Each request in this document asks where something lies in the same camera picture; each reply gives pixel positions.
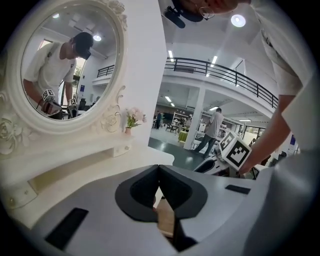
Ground black balcony railing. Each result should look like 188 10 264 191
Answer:
164 57 280 109

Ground round ceiling lamp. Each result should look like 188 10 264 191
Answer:
230 14 246 28

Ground person's white shirt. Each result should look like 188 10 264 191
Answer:
249 0 316 97

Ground person's head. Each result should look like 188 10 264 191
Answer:
172 0 252 23

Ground person's right forearm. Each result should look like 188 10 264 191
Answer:
238 86 305 176

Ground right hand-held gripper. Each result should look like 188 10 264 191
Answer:
193 131 252 180

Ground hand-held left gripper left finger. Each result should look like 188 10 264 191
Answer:
27 164 176 256

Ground white pillar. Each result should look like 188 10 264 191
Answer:
184 86 206 151

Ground oval mirror white ornate frame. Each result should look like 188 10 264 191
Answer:
0 0 129 161

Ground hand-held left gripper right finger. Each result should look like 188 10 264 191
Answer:
158 164 277 256

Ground white vanity table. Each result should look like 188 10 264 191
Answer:
0 134 176 230

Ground round wire glasses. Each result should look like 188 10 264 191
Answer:
198 6 216 21

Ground black head-mounted camera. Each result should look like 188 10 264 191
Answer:
163 6 186 29

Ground pink flowers in pink vase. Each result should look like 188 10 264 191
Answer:
124 106 148 137

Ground white display shelf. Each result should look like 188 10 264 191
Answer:
172 111 192 131

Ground small white drawer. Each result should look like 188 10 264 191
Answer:
0 181 39 211
111 141 135 158

